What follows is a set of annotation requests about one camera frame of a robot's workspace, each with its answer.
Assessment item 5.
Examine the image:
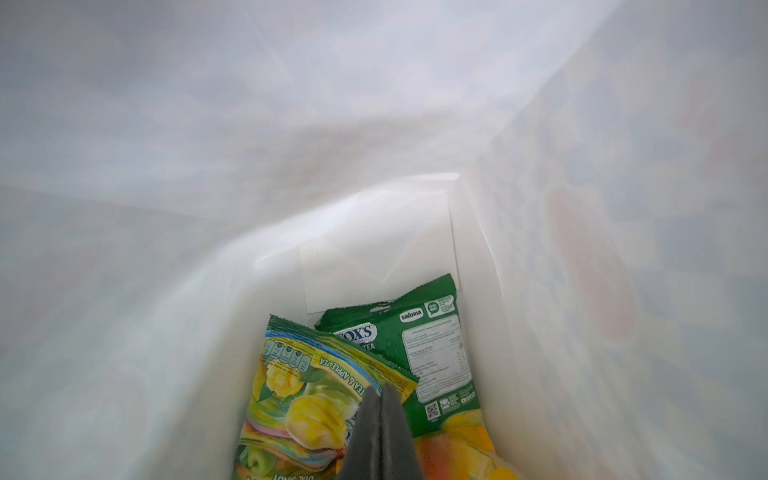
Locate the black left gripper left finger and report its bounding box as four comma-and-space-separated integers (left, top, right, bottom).
338, 386, 382, 480

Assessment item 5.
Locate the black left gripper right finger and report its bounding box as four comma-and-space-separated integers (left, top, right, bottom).
380, 384, 426, 480

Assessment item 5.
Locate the green fox's candy bag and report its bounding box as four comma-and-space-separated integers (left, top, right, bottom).
232, 316, 418, 479
315, 274, 517, 479

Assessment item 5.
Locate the blue checkered paper bag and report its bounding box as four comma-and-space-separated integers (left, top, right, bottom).
1, 1, 767, 479

